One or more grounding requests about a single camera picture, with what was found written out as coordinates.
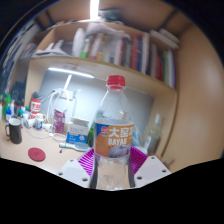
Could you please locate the white and blue carton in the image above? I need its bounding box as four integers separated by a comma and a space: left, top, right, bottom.
65, 116, 90, 145

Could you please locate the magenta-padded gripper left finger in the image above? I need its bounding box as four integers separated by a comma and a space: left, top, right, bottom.
58, 148, 98, 189

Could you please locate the clear red-capped drink bottle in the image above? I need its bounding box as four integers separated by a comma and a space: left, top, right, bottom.
93, 74, 135, 191

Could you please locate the wooden shelf unit with books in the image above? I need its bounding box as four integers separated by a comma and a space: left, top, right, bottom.
24, 18, 181, 158

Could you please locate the ceiling tube light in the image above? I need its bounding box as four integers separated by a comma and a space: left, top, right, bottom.
89, 0, 100, 21

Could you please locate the magenta pouch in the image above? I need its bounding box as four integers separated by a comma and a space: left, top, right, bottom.
52, 108, 67, 135

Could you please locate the light blue hairbrush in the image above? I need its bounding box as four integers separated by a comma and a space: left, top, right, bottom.
59, 141, 89, 153

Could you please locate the black mug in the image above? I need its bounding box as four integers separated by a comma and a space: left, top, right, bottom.
4, 117, 23, 145

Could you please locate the green plastic container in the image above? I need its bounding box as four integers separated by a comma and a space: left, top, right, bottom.
2, 94, 12, 119

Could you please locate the white desk lamp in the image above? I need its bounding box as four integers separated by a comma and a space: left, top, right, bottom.
47, 67, 95, 101

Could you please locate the clear glass bottle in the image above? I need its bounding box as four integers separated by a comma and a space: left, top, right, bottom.
145, 113, 164, 155

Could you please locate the red and white can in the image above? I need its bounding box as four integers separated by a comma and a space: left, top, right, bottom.
29, 98, 42, 114

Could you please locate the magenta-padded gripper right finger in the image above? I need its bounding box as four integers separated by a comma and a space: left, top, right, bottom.
128, 146, 172, 188

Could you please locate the flat round red coaster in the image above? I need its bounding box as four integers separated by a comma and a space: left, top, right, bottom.
27, 147, 47, 163

